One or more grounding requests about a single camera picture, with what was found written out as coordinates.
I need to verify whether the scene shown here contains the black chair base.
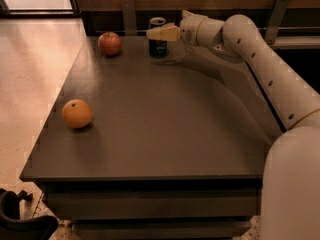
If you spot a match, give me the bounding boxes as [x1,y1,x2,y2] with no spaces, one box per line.
[0,188,60,240]

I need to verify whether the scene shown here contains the blue pepsi can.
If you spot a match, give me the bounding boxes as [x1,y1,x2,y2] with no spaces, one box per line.
[149,17,167,58]

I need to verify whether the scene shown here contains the orange fruit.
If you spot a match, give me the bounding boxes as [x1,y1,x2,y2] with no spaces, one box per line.
[62,99,93,129]

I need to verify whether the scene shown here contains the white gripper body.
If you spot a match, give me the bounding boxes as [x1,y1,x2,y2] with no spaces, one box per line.
[179,10,206,46]

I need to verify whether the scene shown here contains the grey drawer cabinet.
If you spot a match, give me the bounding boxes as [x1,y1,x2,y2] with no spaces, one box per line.
[21,37,281,240]

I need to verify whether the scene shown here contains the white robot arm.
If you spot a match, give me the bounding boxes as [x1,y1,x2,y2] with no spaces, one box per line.
[146,11,320,240]

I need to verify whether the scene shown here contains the metal bracket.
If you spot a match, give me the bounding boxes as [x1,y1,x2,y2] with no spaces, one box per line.
[264,0,291,45]
[121,0,137,36]

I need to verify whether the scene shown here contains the right metal bracket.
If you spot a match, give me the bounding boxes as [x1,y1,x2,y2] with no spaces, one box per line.
[264,0,291,45]

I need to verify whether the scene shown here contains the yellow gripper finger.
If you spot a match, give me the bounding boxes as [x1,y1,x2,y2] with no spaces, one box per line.
[146,24,180,42]

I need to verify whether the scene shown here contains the red apple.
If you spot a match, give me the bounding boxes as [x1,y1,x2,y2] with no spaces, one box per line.
[98,32,122,56]

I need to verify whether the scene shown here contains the left metal bracket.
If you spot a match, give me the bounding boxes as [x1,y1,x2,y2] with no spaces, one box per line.
[121,0,137,36]

